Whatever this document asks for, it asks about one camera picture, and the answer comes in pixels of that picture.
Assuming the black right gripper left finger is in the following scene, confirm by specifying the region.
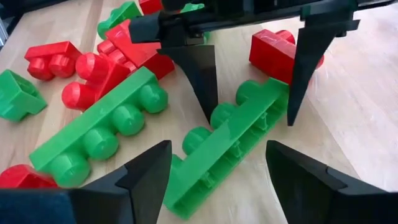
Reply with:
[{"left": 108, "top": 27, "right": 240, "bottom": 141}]
[{"left": 0, "top": 139, "right": 173, "bottom": 224}]

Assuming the red four-stud building block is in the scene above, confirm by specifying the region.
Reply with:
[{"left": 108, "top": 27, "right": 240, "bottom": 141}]
[{"left": 97, "top": 19, "right": 175, "bottom": 80}]

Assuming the green two-stud building block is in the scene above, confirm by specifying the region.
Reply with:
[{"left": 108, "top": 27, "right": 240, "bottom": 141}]
[
  {"left": 97, "top": 1, "right": 144, "bottom": 40},
  {"left": 180, "top": 2, "right": 206, "bottom": 13},
  {"left": 0, "top": 68, "right": 48, "bottom": 123}
]

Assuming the green four-stud building block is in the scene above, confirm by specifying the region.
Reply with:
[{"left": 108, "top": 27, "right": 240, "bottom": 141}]
[
  {"left": 29, "top": 66, "right": 169, "bottom": 189},
  {"left": 163, "top": 77, "right": 290, "bottom": 220}
]

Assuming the red two-stud building block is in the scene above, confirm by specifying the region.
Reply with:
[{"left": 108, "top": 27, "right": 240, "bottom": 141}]
[
  {"left": 139, "top": 0, "right": 164, "bottom": 16},
  {"left": 0, "top": 164, "right": 60, "bottom": 189},
  {"left": 248, "top": 29, "right": 325, "bottom": 85},
  {"left": 61, "top": 52, "right": 131, "bottom": 111},
  {"left": 24, "top": 40, "right": 82, "bottom": 82}
]

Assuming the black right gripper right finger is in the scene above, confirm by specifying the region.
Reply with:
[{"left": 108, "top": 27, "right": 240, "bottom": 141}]
[{"left": 266, "top": 139, "right": 398, "bottom": 224}]

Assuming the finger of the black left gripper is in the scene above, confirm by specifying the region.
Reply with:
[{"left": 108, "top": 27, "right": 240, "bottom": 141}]
[
  {"left": 158, "top": 45, "right": 218, "bottom": 124},
  {"left": 286, "top": 11, "right": 361, "bottom": 125}
]

